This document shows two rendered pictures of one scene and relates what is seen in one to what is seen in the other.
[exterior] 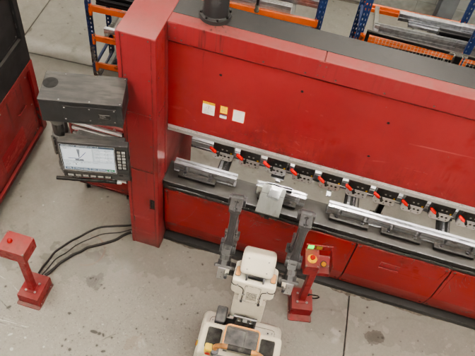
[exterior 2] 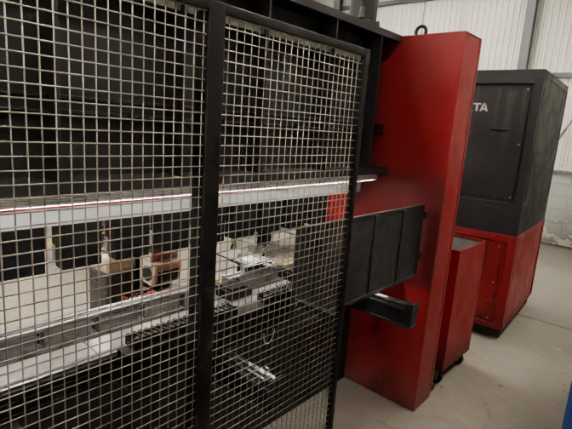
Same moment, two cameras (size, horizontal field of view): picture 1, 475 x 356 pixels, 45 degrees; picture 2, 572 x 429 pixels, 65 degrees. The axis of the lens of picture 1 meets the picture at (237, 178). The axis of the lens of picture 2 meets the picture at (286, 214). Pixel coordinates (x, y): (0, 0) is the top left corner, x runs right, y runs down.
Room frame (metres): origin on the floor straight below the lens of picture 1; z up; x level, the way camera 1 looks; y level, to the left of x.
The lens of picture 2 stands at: (4.05, -2.18, 1.74)
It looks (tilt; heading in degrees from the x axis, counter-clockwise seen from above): 11 degrees down; 123
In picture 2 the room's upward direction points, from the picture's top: 4 degrees clockwise
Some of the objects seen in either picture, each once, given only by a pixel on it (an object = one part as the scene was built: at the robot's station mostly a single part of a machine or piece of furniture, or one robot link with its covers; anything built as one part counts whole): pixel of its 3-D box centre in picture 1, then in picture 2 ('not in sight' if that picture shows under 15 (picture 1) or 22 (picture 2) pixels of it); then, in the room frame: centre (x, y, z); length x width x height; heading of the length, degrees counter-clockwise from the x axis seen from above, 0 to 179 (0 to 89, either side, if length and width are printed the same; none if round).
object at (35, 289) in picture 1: (25, 269); not in sight; (1.95, 1.48, 0.41); 0.25 x 0.20 x 0.83; 172
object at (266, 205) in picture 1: (271, 200); (243, 256); (2.53, -0.27, 1.00); 0.26 x 0.18 x 0.01; 172
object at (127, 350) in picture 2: not in sight; (241, 324); (3.01, -0.86, 0.94); 1.02 x 0.06 x 0.12; 82
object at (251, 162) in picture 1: (250, 155); (291, 211); (2.71, -0.07, 1.26); 0.15 x 0.09 x 0.17; 82
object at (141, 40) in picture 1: (161, 122); (384, 221); (2.99, 0.65, 1.15); 0.85 x 0.25 x 2.30; 172
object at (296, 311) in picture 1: (300, 304); not in sight; (2.20, -0.69, 0.06); 0.25 x 0.20 x 0.12; 3
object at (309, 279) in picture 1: (308, 282); not in sight; (2.23, -0.69, 0.39); 0.05 x 0.05 x 0.54; 3
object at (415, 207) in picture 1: (413, 200); (77, 242); (2.54, -1.26, 1.26); 0.15 x 0.09 x 0.17; 82
